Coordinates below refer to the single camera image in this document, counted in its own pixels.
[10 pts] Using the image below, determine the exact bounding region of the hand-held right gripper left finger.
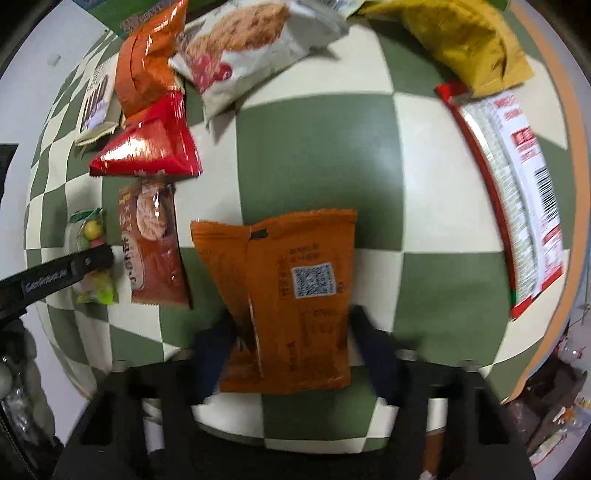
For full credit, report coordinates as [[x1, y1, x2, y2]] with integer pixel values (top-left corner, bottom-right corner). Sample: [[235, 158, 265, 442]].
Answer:
[[60, 314, 241, 480]]

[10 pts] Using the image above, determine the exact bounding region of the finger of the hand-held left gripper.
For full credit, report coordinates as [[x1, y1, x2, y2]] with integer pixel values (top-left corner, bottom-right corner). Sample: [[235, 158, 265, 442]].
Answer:
[[69, 244, 115, 285]]

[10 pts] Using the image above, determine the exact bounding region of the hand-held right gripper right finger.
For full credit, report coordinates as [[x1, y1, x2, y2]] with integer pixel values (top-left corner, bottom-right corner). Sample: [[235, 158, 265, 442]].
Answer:
[[350, 305, 539, 480]]

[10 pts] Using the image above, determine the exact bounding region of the clear fruit candy packet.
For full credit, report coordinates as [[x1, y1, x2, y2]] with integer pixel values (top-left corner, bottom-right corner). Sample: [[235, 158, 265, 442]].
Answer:
[[65, 208, 120, 306]]

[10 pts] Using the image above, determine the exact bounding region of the brown cookie packet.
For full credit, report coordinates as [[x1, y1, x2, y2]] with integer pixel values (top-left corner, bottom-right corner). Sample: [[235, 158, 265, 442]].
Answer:
[[117, 181, 192, 309]]

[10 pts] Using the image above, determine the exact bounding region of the red puffed snack packet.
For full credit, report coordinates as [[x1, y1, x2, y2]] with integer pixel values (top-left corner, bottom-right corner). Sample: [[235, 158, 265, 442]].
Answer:
[[89, 91, 203, 178]]

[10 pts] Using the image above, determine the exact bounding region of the beige chocolate stick packet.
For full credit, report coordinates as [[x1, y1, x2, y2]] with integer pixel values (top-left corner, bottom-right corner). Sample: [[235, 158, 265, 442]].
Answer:
[[74, 54, 122, 147]]

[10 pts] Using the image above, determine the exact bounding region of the orange puffed snack packet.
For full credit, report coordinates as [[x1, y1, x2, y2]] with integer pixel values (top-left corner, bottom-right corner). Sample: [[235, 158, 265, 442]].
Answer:
[[115, 0, 189, 126]]

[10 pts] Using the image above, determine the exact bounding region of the long red white packet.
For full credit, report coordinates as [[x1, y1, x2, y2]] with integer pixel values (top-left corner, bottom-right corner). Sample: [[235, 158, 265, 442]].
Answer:
[[435, 82, 570, 321]]

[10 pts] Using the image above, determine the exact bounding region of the white oat cookie packet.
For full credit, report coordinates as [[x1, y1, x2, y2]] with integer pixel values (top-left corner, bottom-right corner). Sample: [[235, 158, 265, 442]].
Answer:
[[168, 0, 351, 124]]

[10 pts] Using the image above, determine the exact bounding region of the yellow puffed snack packet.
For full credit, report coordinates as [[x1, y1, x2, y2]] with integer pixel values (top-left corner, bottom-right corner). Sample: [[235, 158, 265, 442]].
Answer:
[[358, 0, 535, 99]]

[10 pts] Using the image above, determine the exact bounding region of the silver snack packet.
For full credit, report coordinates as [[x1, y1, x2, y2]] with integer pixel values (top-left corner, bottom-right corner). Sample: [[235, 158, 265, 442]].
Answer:
[[295, 0, 366, 21]]

